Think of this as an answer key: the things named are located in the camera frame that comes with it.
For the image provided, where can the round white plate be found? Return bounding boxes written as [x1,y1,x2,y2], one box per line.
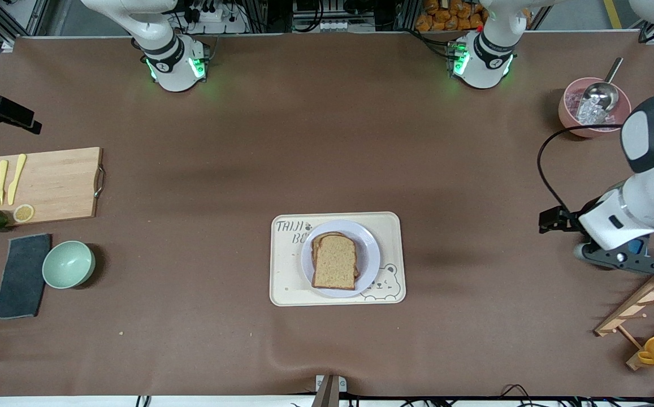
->
[300,219,382,298]

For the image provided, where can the plain brown bread slice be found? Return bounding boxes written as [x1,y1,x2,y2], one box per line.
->
[311,235,358,291]

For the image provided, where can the toast slice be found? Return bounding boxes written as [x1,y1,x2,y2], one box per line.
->
[311,231,361,280]

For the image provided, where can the yellow plastic knife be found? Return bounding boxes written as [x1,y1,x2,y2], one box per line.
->
[8,154,27,206]

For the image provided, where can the wooden cutting board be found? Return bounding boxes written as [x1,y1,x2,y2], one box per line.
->
[0,147,105,226]

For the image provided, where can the pink bowl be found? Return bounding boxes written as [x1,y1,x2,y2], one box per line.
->
[558,77,633,138]

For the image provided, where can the wooden rack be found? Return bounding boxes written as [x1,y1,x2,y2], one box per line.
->
[594,260,654,372]

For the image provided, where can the clear ice cubes pile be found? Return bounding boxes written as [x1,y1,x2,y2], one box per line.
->
[565,90,624,126]

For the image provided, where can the metal scoop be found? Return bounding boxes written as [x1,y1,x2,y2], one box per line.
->
[577,57,625,114]

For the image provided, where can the mint green bowl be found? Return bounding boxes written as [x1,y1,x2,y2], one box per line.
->
[42,241,96,289]

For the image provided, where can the dark grey cloth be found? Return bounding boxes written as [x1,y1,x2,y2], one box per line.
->
[0,233,52,320]

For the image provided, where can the white power strip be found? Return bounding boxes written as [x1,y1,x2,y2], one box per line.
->
[320,20,374,32]
[185,5,248,34]

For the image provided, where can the orange packaged snacks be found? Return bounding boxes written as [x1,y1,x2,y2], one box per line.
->
[415,0,486,32]

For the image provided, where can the cream bear print tray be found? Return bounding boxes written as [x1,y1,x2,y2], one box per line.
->
[270,211,406,307]

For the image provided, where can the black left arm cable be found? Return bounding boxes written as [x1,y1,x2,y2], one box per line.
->
[536,123,625,214]

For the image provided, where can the aluminium frame profile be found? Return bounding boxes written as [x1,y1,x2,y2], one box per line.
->
[0,0,50,53]

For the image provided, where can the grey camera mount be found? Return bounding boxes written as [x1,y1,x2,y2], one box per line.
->
[311,374,348,407]

